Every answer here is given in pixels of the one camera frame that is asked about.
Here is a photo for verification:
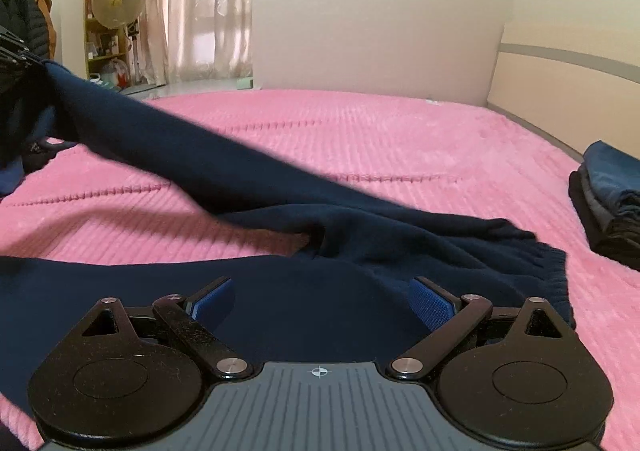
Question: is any black folded garment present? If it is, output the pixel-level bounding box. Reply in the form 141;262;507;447
568;174;640;273

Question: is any brown hanging coat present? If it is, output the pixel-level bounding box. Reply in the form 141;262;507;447
27;0;57;59

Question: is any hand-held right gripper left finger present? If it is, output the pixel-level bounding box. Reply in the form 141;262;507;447
82;277;251;380

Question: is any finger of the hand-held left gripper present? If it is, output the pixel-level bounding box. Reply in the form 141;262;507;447
0;26;45;74

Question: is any pink sheer curtain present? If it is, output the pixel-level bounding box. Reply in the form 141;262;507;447
124;0;255;86

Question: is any blue folded garment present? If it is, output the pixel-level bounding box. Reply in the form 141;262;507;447
581;140;640;207

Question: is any yellow storage shelf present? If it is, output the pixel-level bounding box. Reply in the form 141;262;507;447
84;0;133;79

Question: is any pink ribbed blanket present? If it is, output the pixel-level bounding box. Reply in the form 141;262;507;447
0;88;640;451

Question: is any beige bed headboard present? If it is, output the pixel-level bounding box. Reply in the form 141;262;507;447
486;22;640;159

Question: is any person's dark clothing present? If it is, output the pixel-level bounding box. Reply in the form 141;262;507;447
0;136;77;198

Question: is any grey folded garment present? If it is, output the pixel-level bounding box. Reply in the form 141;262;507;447
575;171;640;232

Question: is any navy blue knit sweater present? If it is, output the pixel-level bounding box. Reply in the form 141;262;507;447
0;60;576;432

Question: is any red and white bag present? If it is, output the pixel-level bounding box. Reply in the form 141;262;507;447
102;58;132;88

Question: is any black puffer jacket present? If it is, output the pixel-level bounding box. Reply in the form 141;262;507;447
0;0;54;63

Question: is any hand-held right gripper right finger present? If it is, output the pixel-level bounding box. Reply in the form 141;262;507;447
390;276;576;380

